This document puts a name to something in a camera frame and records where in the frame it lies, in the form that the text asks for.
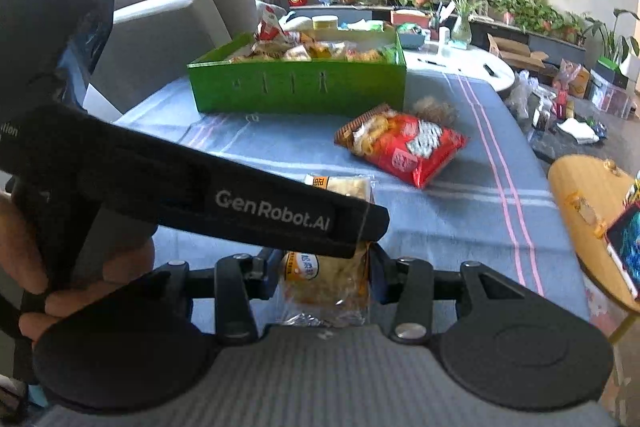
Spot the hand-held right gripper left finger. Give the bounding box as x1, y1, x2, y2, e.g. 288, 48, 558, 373
150, 249, 284, 344

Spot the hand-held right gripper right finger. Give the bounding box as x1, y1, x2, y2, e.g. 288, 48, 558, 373
368, 246, 524, 344

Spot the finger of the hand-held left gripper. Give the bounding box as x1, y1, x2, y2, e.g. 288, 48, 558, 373
349, 200, 391, 259

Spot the yellow label bread packet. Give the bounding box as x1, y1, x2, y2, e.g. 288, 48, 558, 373
303, 173, 375, 208
277, 249, 374, 327

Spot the red white-print snack bag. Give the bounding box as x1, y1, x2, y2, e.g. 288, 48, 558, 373
333, 103, 471, 190

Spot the green cardboard box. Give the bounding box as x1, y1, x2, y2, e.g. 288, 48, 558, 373
186, 27, 409, 116

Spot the person's left hand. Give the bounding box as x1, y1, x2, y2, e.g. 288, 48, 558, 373
0, 193, 157, 343

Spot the clear wrapped round pastry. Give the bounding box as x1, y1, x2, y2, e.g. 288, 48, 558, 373
412, 94, 461, 128

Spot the grey sofa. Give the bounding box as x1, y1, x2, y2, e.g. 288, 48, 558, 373
90, 0, 262, 116

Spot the white oval table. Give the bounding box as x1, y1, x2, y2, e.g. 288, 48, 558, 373
400, 41, 516, 94

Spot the dark marble coffee table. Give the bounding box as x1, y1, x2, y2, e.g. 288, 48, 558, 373
504, 76, 622, 168

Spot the clear plastic bag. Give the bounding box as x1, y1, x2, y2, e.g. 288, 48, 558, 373
505, 71, 536, 118

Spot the dark glass jar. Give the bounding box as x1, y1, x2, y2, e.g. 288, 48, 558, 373
531, 99, 551, 130

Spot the round wooden side table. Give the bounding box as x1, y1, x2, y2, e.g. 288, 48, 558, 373
547, 155, 640, 309

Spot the red box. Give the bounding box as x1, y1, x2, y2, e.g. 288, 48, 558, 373
391, 9, 431, 30

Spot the glass vase with plant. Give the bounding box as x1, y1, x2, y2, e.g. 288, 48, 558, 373
439, 0, 484, 47

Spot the white cloth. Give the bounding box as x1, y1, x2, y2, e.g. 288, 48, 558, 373
556, 118, 601, 146

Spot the open cardboard box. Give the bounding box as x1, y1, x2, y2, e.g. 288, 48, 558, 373
487, 33, 551, 70

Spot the smartphone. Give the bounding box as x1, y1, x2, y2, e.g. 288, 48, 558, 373
604, 201, 640, 301

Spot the leafy potted plants cluster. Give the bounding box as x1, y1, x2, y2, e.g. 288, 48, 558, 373
490, 0, 589, 44

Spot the clear storage box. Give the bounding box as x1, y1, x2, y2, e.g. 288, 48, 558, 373
587, 79, 639, 120

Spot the green black box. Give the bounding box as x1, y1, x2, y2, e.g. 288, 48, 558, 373
595, 57, 631, 90

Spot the large leaf plant white pot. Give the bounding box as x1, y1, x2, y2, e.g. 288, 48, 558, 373
581, 7, 640, 78

